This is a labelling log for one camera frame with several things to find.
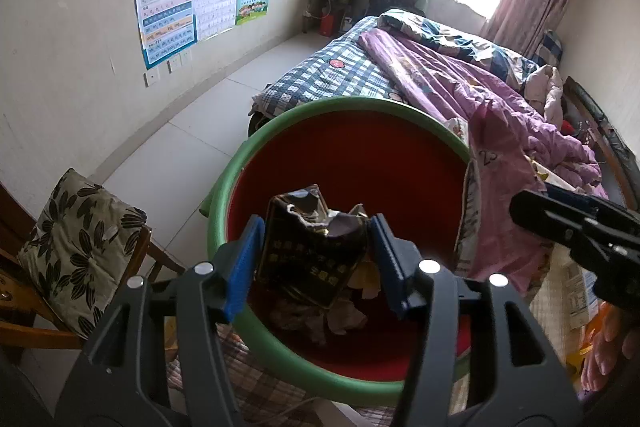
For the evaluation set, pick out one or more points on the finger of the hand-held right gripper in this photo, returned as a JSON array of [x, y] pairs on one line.
[[570, 196], [545, 214]]

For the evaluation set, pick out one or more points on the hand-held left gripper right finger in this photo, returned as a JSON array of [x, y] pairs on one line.
[[392, 267]]

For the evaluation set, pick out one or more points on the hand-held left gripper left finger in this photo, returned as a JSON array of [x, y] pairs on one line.
[[242, 272]]

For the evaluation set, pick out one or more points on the dark brown gold packet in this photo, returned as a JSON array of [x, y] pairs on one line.
[[310, 257]]

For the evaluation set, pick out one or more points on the pink snack wrapper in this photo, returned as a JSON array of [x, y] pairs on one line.
[[610, 347]]

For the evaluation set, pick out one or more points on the green bin with red inside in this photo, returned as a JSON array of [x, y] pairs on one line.
[[350, 147]]

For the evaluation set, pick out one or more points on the red cloth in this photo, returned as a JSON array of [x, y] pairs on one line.
[[569, 127]]

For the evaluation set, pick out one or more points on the dark wooden headboard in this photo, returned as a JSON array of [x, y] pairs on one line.
[[600, 127]]

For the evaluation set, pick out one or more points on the beige crumpled cloth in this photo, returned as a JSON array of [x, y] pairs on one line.
[[545, 92]]

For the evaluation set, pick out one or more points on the blue plaid cushion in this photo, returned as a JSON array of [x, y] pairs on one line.
[[549, 49]]

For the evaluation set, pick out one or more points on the purple blanket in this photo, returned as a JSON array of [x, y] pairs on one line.
[[450, 97]]

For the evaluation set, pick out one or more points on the floral chair cushion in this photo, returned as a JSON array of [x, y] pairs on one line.
[[80, 247]]

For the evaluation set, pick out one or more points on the blue checkered duvet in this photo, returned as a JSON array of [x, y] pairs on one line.
[[450, 37]]

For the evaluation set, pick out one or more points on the blue plaid bed sheet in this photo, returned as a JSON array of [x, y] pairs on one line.
[[330, 72]]

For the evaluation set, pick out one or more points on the wooden chair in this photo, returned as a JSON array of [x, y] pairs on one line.
[[25, 332]]

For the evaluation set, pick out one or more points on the red box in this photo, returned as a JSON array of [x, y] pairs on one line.
[[328, 26]]

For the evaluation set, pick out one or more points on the white wall socket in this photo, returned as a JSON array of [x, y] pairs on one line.
[[151, 78], [179, 63]]

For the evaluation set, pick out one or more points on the blue and yellow wall poster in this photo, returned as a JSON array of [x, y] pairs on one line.
[[165, 12]]

